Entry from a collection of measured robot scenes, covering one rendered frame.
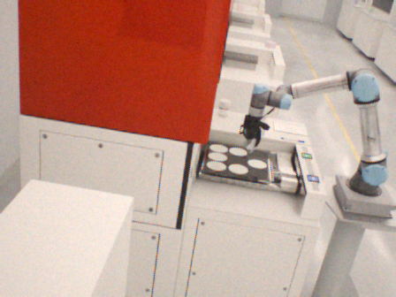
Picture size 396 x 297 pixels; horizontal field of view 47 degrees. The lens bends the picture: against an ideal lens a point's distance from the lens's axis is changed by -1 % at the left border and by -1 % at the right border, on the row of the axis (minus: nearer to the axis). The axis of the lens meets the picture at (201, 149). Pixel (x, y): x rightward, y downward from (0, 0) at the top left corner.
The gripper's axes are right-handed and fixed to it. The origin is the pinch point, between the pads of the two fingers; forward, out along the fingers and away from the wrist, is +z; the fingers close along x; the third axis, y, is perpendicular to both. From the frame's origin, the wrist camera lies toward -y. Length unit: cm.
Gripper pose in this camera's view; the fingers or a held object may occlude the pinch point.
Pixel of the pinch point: (250, 150)
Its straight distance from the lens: 235.9
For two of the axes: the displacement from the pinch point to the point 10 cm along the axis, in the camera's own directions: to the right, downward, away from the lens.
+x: 5.6, 4.3, -7.1
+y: -8.1, 1.3, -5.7
